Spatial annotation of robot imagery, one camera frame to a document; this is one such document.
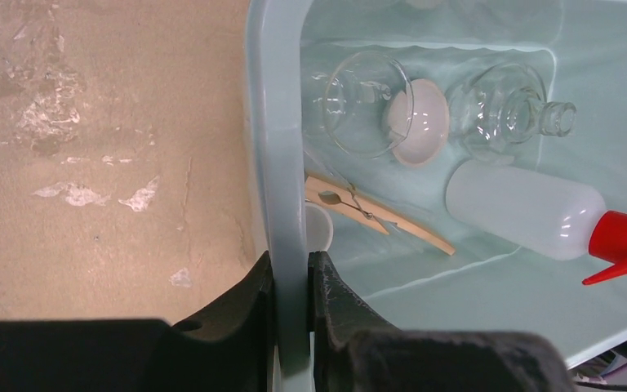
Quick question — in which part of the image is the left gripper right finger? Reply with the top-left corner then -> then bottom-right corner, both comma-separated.
308,252 -> 575,391

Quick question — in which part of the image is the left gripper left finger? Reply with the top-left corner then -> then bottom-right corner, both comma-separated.
0,253 -> 274,391

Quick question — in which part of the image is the small white crucible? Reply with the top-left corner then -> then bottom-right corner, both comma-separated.
305,201 -> 334,252

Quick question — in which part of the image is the wooden stick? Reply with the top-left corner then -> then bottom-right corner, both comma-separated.
305,174 -> 456,256

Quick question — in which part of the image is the white porcelain dish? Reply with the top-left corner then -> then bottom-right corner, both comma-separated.
385,78 -> 450,167

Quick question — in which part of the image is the teal plastic bin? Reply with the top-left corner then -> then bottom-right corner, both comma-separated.
245,1 -> 627,391

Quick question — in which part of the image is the white squeeze bottle red nozzle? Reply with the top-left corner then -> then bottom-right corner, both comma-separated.
445,160 -> 627,286

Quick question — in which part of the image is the small glass flask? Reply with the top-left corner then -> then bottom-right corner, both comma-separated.
447,62 -> 577,165

